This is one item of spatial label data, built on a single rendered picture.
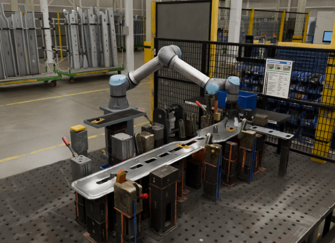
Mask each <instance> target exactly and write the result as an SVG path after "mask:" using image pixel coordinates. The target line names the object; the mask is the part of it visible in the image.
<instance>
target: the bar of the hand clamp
mask: <svg viewBox="0 0 335 243"><path fill-rule="evenodd" d="M205 98H206V111H207V114H209V115H210V114H211V116H210V118H212V108H211V99H212V98H213V95H210V94H207V95H205Z"/></svg>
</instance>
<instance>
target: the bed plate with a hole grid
mask: <svg viewBox="0 0 335 243"><path fill-rule="evenodd" d="M101 150H104V151H106V148H101V149H98V150H94V151H91V152H88V153H87V154H88V158H89V159H91V165H92V173H95V172H98V171H100V170H101V168H100V166H103V165H105V164H108V163H109V160H107V159H105V158H104V157H102V154H103V153H104V152H102V151H101ZM275 151H277V147H275V146H271V145H268V146H267V147H265V148H264V154H263V159H264V160H263V161H262V167H263V168H266V170H265V171H264V172H261V171H259V173H258V174H256V175H253V180H252V181H251V182H250V183H249V184H248V183H246V182H245V181H243V180H240V179H237V178H236V179H235V177H236V176H237V170H238V164H237V163H235V173H234V175H235V176H234V183H235V184H237V185H238V186H236V185H235V186H234V187H227V186H224V185H220V192H219V195H220V197H221V200H219V201H217V202H212V201H209V200H205V199H204V198H201V197H200V195H201V194H203V184H202V185H201V188H200V189H198V190H195V189H193V188H191V187H189V186H185V188H186V189H187V190H190V191H191V192H190V193H188V194H186V195H184V194H182V195H183V196H185V197H187V198H188V199H187V200H186V201H184V202H183V203H180V202H178V201H177V202H176V221H178V222H180V223H181V226H179V227H178V228H176V229H175V230H174V231H172V232H171V233H169V234H168V235H167V236H165V237H164V238H162V239H161V240H160V241H156V240H155V239H153V238H152V237H150V236H148V235H147V234H145V233H144V232H145V231H147V230H148V229H150V228H151V227H152V226H151V217H149V218H147V219H146V220H144V221H143V220H142V219H141V221H142V222H144V223H146V226H145V227H143V228H142V229H140V232H141V235H142V236H143V243H302V242H303V241H304V240H305V239H306V238H307V237H308V236H309V235H310V234H311V233H312V231H313V230H314V229H315V228H316V227H317V226H318V225H319V224H320V223H321V222H322V221H323V220H324V219H325V218H326V217H327V216H328V215H329V214H330V213H331V212H332V210H333V209H334V208H335V163H331V162H328V161H327V162H326V163H320V162H316V161H313V160H311V157H310V156H306V155H303V154H299V153H296V152H292V151H290V152H289V159H288V166H287V173H286V174H285V175H287V176H290V177H291V179H289V180H288V181H287V180H284V179H281V178H278V177H275V176H273V174H274V173H275V172H278V171H279V163H280V156H281V155H279V154H276V153H274V152H275ZM72 158H73V157H72ZM72 182H73V181H72V169H71V158H68V159H65V160H61V161H58V162H55V163H52V164H48V165H45V166H42V167H38V168H35V169H32V170H28V171H25V172H22V173H18V174H16V175H12V176H8V177H6V178H2V179H0V243H91V242H90V241H89V240H87V239H86V238H85V237H84V236H83V234H84V233H85V232H87V228H86V229H85V230H83V229H81V228H80V225H79V224H78V223H77V222H76V221H75V218H76V210H75V207H76V206H75V200H76V197H75V191H74V190H72V189H71V183H72Z"/></svg>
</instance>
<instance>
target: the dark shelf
mask: <svg viewBox="0 0 335 243"><path fill-rule="evenodd" d="M196 101H199V102H200V104H201V105H202V106H203V107H204V108H206V98H205V97H200V96H197V97H193V98H190V99H186V100H184V103H186V104H190V105H194V106H198V105H197V104H196V103H195V102H196ZM214 101H215V100H214V99H211V108H212V110H214ZM223 109H225V108H223V107H219V106H218V109H217V111H220V112H223ZM239 114H240V116H241V117H243V113H242V112H239ZM258 114H262V115H266V116H268V123H272V124H276V125H280V124H282V123H284V122H286V121H288V120H289V119H291V115H286V114H281V113H277V112H272V111H267V110H262V109H257V108H256V109H255V110H253V112H252V118H251V119H254V116H255V115H258Z"/></svg>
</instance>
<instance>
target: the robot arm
mask: <svg viewBox="0 0 335 243"><path fill-rule="evenodd" d="M180 58H181V50H180V48H179V47H177V46H175V45H170V46H165V47H162V48H161V49H160V50H159V52H158V55H157V57H155V58H153V59H152V60H150V61H149V62H147V63H146V64H144V65H143V66H141V67H140V68H138V69H137V70H135V71H130V72H128V73H127V74H125V75H113V76H111V77H110V82H109V83H110V100H109V103H108V108H109V109H112V110H124V109H127V108H129V103H128V100H127V97H126V91H127V90H130V89H133V88H135V87H136V86H137V85H138V84H139V83H140V81H141V80H142V79H144V78H146V77H147V76H149V75H150V74H152V73H153V72H155V71H157V70H158V69H160V68H161V67H163V66H165V67H169V68H173V69H175V70H176V71H178V72H179V73H181V74H183V75H184V76H186V77H187V78H189V79H190V80H192V81H193V82H195V83H196V84H198V85H200V86H201V87H203V88H204V89H206V91H207V93H209V94H210V95H214V94H216V93H218V91H220V90H223V91H227V101H226V105H225V109H223V111H224V112H225V113H224V114H223V115H222V116H225V118H224V119H223V120H222V123H223V126H224V127H225V126H226V123H227V121H228V119H233V118H234V120H235V122H234V126H236V128H237V130H239V126H240V114H239V112H242V110H243V108H242V107H241V106H239V105H238V104H237V102H238V97H239V96H238V94H239V85H240V84H239V82H240V79H239V78H238V77H232V76H231V77H228V79H217V78H209V77H207V76H206V75H204V74H203V73H201V72H199V71H198V70H196V69H195V68H193V67H191V66H190V65H188V64H187V63H185V62H184V61H182V60H180Z"/></svg>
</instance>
